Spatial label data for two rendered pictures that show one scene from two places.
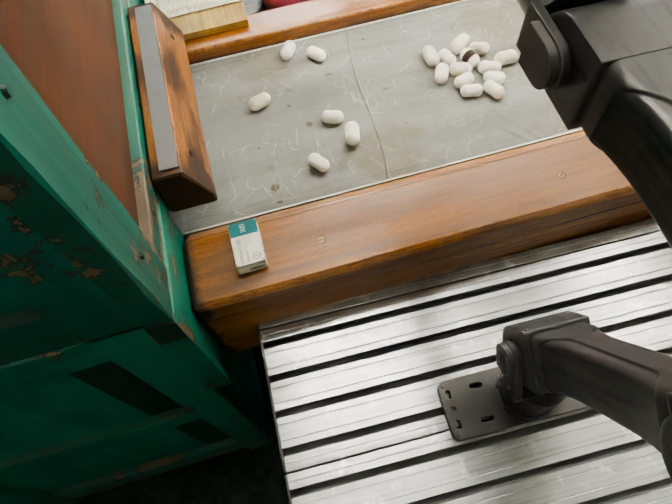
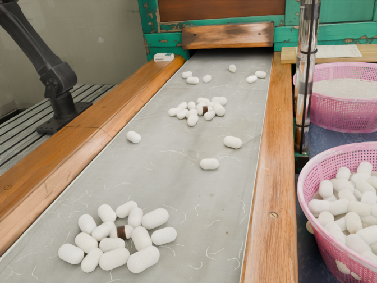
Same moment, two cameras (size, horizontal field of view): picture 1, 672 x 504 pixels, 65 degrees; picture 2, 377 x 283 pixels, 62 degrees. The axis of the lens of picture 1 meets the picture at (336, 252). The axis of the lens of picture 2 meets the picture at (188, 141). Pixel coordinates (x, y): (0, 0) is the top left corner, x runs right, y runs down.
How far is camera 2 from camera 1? 1.23 m
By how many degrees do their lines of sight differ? 76
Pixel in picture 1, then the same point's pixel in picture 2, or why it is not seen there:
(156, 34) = (251, 23)
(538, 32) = not seen: outside the picture
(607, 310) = not seen: hidden behind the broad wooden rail
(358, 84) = (223, 88)
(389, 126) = (189, 90)
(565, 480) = (38, 117)
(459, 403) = (82, 104)
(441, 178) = (143, 85)
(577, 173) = (99, 110)
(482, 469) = not seen: hidden behind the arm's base
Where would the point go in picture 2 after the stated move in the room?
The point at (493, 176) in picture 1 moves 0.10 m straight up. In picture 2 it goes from (128, 94) to (120, 55)
